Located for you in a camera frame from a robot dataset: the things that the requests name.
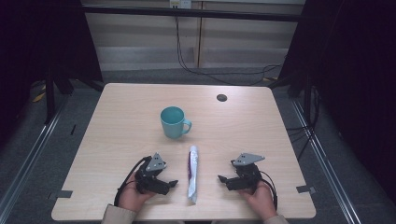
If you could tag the black horizontal bar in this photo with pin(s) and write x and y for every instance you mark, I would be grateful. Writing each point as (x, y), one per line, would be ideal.
(186, 13)

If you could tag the black metal stand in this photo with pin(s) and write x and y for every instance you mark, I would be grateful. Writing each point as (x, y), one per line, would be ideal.
(49, 99)

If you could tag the person's right hand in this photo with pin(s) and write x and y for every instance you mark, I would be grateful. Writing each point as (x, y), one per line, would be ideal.
(261, 200)

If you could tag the white wall outlet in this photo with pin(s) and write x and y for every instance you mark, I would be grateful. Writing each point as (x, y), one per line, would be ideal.
(180, 3)

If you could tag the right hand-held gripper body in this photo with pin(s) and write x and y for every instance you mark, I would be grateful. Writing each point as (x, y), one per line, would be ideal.
(249, 175)

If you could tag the dark round table grommet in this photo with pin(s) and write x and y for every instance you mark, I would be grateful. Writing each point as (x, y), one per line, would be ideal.
(222, 97)

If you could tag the metal floor rail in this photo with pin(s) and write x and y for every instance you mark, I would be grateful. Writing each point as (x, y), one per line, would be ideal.
(34, 149)
(327, 165)

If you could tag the person's left hand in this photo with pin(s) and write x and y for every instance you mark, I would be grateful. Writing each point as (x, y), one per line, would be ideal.
(132, 197)

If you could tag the white purple toothpaste tube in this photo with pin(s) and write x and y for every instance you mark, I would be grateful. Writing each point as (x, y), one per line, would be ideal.
(193, 174)

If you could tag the teal mug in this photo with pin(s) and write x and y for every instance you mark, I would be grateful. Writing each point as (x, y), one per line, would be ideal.
(172, 123)

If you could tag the black curtain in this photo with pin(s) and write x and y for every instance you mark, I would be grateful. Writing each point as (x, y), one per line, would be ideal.
(37, 40)
(358, 77)

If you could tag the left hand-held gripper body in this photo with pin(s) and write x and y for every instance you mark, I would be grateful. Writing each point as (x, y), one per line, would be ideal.
(148, 179)

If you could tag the grey tape strip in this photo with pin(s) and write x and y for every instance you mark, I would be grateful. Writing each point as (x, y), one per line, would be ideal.
(62, 194)
(305, 189)

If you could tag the yellow floor tape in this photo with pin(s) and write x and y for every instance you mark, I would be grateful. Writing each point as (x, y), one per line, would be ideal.
(39, 97)

